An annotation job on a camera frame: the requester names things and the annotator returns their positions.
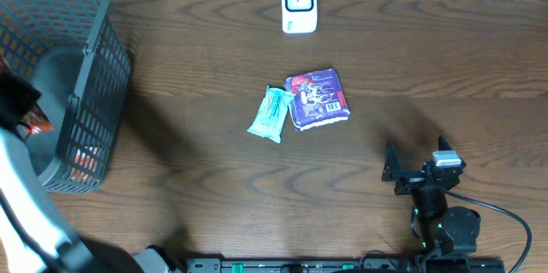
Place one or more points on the orange white tissue pack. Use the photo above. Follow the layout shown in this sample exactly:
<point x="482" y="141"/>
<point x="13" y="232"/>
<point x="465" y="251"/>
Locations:
<point x="88" y="162"/>

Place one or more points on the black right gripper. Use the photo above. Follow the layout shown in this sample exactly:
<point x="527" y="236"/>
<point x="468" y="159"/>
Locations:
<point x="415" y="180"/>

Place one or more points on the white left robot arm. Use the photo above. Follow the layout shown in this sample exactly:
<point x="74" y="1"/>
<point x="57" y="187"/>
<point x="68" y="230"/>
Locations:
<point x="35" y="235"/>

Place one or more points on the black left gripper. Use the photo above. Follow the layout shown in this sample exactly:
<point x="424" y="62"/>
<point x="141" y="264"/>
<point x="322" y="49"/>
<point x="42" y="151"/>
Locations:
<point x="15" y="98"/>

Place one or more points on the grey plastic basket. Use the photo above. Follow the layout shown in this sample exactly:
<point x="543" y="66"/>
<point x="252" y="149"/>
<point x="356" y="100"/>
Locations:
<point x="69" y="51"/>

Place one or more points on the teal wet wipes pack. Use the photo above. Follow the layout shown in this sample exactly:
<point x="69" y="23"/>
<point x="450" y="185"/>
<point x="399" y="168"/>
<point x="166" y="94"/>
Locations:
<point x="270" y="118"/>

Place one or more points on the purple Carefree pad pack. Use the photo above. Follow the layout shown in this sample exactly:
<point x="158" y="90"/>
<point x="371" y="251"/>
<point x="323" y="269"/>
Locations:
<point x="319" y="99"/>

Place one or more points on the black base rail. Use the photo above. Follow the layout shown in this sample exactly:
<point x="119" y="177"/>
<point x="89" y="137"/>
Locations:
<point x="370" y="264"/>

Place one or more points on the orange brown candy bar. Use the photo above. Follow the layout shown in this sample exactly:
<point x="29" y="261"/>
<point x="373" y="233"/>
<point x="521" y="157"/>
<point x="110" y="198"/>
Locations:
<point x="36" y="121"/>

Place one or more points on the white barcode scanner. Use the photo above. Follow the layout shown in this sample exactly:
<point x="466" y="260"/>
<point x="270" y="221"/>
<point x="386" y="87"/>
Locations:
<point x="299" y="16"/>

